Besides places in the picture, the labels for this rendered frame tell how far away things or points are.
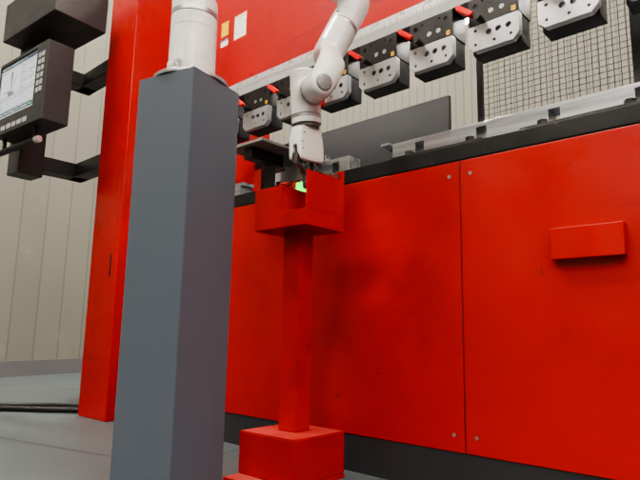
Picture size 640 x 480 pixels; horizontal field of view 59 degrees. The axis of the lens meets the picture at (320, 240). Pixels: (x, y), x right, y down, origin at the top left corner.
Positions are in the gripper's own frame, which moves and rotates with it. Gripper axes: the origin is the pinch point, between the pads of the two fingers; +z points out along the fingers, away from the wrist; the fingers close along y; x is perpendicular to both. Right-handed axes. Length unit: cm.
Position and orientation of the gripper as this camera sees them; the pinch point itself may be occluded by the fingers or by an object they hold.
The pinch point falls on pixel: (309, 181)
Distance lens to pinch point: 157.4
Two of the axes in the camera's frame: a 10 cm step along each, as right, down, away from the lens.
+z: 0.4, 9.9, -1.0
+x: 7.6, -0.9, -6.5
